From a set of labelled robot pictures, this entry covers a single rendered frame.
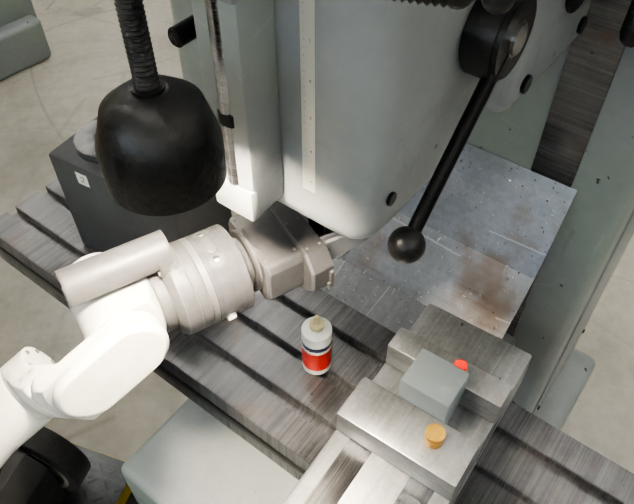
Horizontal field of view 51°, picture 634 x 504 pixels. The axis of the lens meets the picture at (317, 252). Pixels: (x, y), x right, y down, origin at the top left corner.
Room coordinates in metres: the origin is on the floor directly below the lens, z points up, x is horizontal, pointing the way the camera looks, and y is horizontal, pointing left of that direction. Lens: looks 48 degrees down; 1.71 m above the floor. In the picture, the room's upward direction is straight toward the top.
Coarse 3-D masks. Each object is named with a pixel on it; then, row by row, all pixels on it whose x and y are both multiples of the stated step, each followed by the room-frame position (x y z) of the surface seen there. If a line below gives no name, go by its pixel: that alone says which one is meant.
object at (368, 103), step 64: (320, 0) 0.37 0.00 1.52; (384, 0) 0.36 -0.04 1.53; (192, 64) 0.45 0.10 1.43; (320, 64) 0.37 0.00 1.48; (384, 64) 0.36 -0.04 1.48; (448, 64) 0.42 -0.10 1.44; (320, 128) 0.37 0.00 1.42; (384, 128) 0.36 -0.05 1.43; (448, 128) 0.44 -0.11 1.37; (320, 192) 0.37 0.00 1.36; (384, 192) 0.37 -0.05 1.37
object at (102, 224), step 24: (96, 120) 0.78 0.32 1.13; (72, 144) 0.74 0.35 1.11; (72, 168) 0.70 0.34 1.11; (96, 168) 0.69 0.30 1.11; (72, 192) 0.71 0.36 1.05; (96, 192) 0.68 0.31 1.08; (96, 216) 0.69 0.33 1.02; (120, 216) 0.66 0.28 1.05; (144, 216) 0.64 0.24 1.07; (168, 216) 0.62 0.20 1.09; (192, 216) 0.64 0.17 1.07; (216, 216) 0.68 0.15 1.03; (96, 240) 0.70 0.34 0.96; (120, 240) 0.67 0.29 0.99; (168, 240) 0.62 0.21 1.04
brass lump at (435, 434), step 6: (432, 426) 0.34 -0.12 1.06; (438, 426) 0.34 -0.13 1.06; (426, 432) 0.33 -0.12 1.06; (432, 432) 0.33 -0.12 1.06; (438, 432) 0.33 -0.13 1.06; (444, 432) 0.33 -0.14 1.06; (426, 438) 0.32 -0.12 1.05; (432, 438) 0.32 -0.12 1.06; (438, 438) 0.32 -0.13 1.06; (444, 438) 0.32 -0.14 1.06; (426, 444) 0.32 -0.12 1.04; (432, 444) 0.32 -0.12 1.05; (438, 444) 0.32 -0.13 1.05
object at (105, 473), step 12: (96, 456) 0.60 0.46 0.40; (108, 456) 0.60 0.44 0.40; (96, 468) 0.58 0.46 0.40; (108, 468) 0.58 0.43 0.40; (120, 468) 0.58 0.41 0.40; (84, 480) 0.55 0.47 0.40; (96, 480) 0.55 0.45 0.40; (108, 480) 0.55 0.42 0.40; (120, 480) 0.55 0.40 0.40; (72, 492) 0.53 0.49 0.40; (84, 492) 0.53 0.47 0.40; (96, 492) 0.53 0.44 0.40; (108, 492) 0.53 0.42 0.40; (120, 492) 0.53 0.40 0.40
